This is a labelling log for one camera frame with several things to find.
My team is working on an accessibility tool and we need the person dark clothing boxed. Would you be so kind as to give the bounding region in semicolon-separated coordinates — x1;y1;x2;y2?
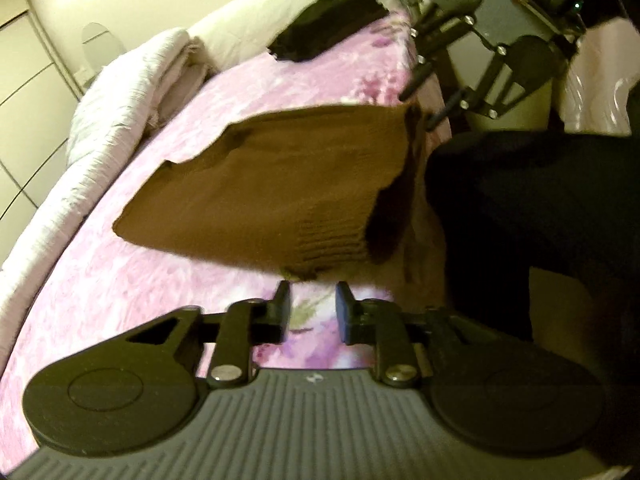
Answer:
424;130;639;394

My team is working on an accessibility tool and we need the brown knit sweater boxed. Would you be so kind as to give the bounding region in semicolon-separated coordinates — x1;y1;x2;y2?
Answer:
113;104;422;278

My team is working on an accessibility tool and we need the pink floral bed blanket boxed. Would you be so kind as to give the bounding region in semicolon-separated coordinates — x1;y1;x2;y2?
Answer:
0;8;452;391

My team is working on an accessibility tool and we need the black folded garment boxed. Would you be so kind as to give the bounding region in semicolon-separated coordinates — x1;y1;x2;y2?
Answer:
267;0;388;63

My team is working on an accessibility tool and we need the cream wardrobe with drawers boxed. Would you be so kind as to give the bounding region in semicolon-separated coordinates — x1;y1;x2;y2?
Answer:
0;0;78;258

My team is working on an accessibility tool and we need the white rolled quilt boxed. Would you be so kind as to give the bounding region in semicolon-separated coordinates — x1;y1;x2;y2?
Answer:
0;27;222;291

